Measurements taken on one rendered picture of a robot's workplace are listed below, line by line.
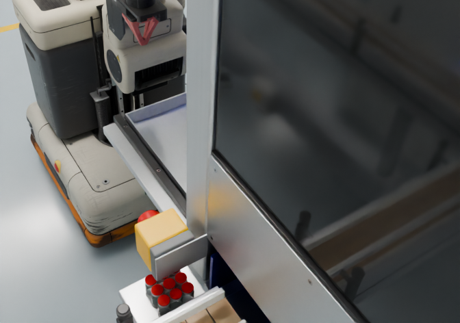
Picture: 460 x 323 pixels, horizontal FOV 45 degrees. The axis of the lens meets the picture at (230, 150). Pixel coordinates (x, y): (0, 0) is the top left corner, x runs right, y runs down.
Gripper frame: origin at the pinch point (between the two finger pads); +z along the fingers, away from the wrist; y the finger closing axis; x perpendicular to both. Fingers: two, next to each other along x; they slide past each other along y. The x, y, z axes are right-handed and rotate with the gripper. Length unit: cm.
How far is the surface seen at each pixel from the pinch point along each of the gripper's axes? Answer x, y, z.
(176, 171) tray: -3.1, 18.8, 20.5
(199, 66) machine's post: -13, 43, -24
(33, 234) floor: -25, -54, 107
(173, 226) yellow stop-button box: -16.2, 41.4, 6.1
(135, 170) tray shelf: -10.3, 14.1, 20.6
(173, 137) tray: 1.4, 9.3, 20.2
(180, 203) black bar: -7.6, 28.1, 18.9
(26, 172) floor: -17, -87, 107
